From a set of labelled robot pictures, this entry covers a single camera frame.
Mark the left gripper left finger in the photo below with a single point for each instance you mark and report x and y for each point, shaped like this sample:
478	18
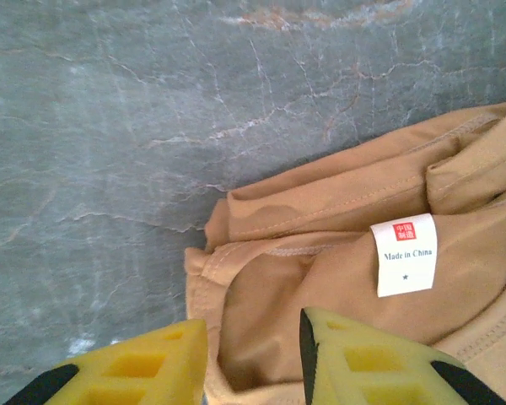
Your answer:
152	371

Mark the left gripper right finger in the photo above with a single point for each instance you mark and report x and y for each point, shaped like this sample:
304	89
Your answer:
383	371

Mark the orange-brown t-shirt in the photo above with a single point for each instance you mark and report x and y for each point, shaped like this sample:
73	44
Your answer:
341	198

